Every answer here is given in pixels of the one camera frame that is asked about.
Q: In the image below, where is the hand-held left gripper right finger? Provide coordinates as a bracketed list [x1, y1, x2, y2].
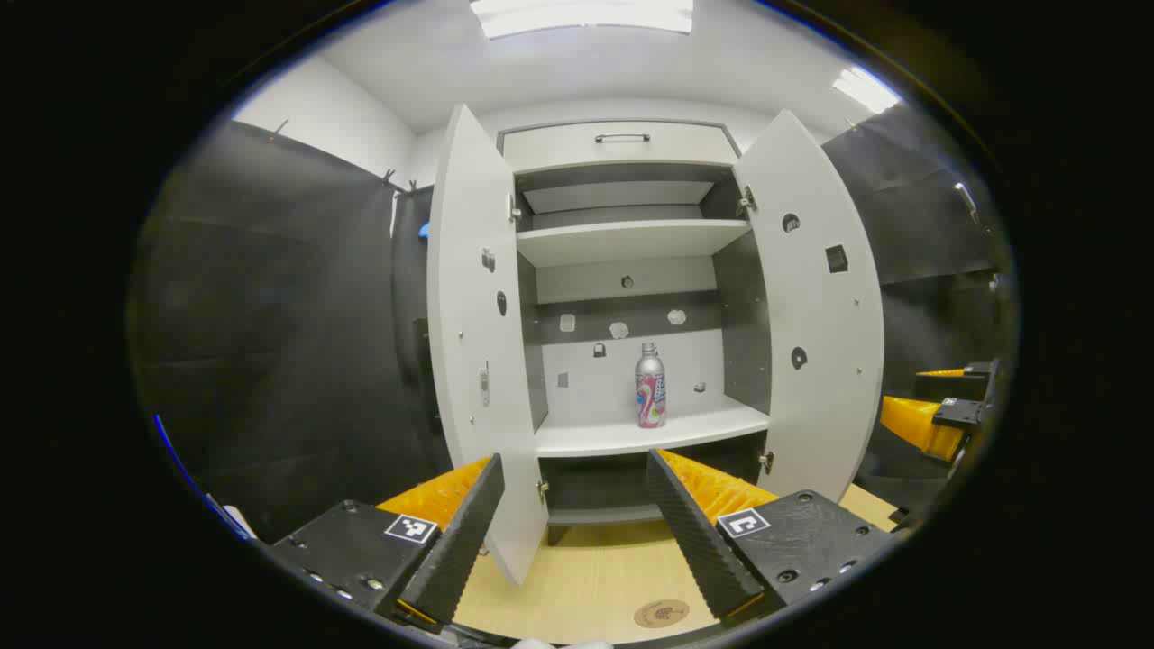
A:
[646, 448, 902, 625]

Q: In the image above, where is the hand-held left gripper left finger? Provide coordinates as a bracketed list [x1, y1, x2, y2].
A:
[268, 453, 507, 632]

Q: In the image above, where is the round brown coaster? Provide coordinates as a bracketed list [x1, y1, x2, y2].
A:
[633, 599, 691, 630]

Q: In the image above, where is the white cabinet door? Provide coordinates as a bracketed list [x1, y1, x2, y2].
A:
[732, 109, 886, 506]
[426, 104, 550, 588]

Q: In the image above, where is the silver bottle with pink label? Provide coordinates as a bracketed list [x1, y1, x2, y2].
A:
[635, 342, 668, 429]

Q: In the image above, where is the white cabinet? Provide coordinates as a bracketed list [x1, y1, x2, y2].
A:
[496, 117, 774, 548]

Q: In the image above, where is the white cabinet drawer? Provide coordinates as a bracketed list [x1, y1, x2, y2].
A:
[501, 121, 742, 173]

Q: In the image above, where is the black backdrop cloth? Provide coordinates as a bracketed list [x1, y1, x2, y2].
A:
[820, 102, 1015, 519]
[135, 120, 452, 544]

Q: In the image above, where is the small ceiling light panel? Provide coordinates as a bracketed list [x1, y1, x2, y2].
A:
[830, 65, 903, 114]

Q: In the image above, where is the large ceiling light panel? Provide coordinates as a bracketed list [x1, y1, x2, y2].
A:
[469, 0, 695, 40]

